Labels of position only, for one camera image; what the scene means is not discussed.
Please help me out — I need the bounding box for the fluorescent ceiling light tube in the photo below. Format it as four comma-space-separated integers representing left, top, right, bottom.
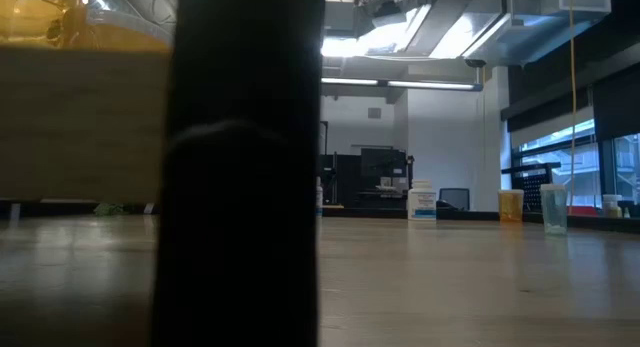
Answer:
320, 76, 484, 92

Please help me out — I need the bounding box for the black perforated rack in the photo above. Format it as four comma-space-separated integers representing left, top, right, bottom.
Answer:
501, 161, 562, 213

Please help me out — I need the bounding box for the white lidded jar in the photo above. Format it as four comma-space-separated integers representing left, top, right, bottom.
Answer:
601, 193, 624, 219

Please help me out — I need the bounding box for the black roller blind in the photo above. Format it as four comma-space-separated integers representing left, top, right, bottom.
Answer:
592, 61, 640, 143

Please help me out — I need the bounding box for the black mesh office chair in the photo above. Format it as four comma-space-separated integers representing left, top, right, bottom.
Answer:
437, 187, 472, 212

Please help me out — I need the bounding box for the black workstation with monitors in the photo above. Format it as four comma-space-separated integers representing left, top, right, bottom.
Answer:
319, 120, 416, 211

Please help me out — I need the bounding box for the bright ceiling light panel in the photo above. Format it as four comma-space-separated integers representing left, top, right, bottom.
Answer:
320, 4, 431, 58

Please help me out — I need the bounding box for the clear greenish plastic cup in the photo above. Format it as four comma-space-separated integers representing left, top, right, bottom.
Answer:
538, 183, 569, 237

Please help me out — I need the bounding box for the green succulent plant in pot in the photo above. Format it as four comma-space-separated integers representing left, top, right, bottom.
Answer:
93, 201, 127, 217

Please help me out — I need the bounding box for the black aluminium table frame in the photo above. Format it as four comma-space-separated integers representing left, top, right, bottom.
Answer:
0, 200, 640, 234

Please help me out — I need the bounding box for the silver ceiling air duct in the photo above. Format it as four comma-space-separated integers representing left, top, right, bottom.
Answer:
399, 0, 614, 68

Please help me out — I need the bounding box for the yellow hanging cord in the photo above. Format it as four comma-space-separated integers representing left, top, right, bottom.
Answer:
568, 0, 578, 186

